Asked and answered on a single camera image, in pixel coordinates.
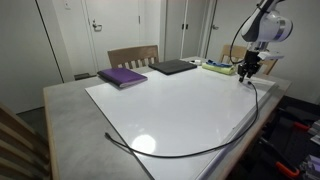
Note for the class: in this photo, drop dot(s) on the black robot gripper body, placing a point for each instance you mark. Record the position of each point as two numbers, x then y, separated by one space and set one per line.
250 63

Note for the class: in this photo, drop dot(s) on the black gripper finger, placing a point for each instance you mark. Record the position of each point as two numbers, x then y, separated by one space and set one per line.
250 74
241 77

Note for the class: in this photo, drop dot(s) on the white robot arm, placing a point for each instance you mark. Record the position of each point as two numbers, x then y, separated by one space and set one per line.
265 25

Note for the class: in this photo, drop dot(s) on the yellow-green folded cloth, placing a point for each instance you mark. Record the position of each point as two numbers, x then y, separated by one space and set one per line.
223 70

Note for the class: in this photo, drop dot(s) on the wooden chair far right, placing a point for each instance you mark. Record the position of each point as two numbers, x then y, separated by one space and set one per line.
236 53

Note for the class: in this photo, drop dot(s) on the blue folded cloth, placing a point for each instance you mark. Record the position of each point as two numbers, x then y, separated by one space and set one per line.
218 64

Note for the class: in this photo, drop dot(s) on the small white eraser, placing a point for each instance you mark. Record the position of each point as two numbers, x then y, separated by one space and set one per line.
196 62

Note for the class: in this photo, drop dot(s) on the white whiteboard mat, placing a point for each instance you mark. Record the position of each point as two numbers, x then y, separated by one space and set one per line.
177 122

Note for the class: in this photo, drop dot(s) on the orange black clamp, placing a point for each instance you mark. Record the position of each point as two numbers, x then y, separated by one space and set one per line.
282 163

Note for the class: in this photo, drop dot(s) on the wooden chair far left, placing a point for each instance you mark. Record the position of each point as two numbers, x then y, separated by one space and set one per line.
134 57

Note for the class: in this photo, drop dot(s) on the purple notebook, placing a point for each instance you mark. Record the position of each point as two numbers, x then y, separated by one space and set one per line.
122 77

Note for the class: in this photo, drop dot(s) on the wooden chair near corner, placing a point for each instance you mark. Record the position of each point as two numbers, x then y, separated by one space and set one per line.
24 153

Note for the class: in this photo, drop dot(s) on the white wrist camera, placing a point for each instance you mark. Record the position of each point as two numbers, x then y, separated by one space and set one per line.
270 55

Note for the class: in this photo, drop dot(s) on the silver door handle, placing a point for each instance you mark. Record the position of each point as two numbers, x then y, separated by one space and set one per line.
96 27

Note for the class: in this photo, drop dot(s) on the white light switch plate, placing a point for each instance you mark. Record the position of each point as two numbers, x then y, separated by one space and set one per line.
66 5

